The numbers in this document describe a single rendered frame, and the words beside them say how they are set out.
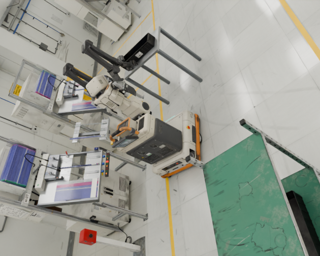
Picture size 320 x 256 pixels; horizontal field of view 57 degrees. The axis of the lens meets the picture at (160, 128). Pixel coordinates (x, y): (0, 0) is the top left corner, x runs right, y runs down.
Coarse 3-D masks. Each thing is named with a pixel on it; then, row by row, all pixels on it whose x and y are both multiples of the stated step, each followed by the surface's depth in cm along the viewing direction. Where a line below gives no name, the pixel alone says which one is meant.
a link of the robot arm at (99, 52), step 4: (88, 40) 294; (92, 44) 295; (92, 48) 298; (96, 48) 301; (96, 52) 302; (100, 52) 303; (104, 52) 306; (104, 56) 306; (108, 56) 308; (112, 56) 312; (108, 60) 311; (112, 60) 310; (116, 60) 312; (112, 64) 315; (116, 64) 315; (120, 64) 315
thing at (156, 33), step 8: (152, 32) 388; (160, 32) 376; (176, 40) 395; (152, 48) 366; (184, 48) 404; (144, 56) 376; (168, 56) 365; (176, 64) 373; (128, 72) 397; (152, 72) 444; (192, 72) 388; (128, 80) 401; (168, 80) 462; (200, 80) 395; (144, 88) 414; (160, 96) 431; (168, 104) 440
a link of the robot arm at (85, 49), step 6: (84, 42) 294; (84, 48) 290; (90, 54) 294; (96, 54) 297; (96, 60) 299; (102, 60) 299; (108, 66) 302; (114, 66) 304; (108, 72) 308; (114, 72) 304
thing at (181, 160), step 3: (177, 159) 326; (180, 159) 323; (183, 159) 322; (174, 162) 328; (177, 162) 328; (180, 162) 328; (183, 162) 327; (165, 165) 339; (168, 165) 335; (171, 165) 335; (174, 165) 335; (177, 165) 334; (159, 168) 345; (162, 168) 342; (165, 168) 341; (168, 168) 342; (171, 168) 341; (159, 171) 348; (162, 171) 348
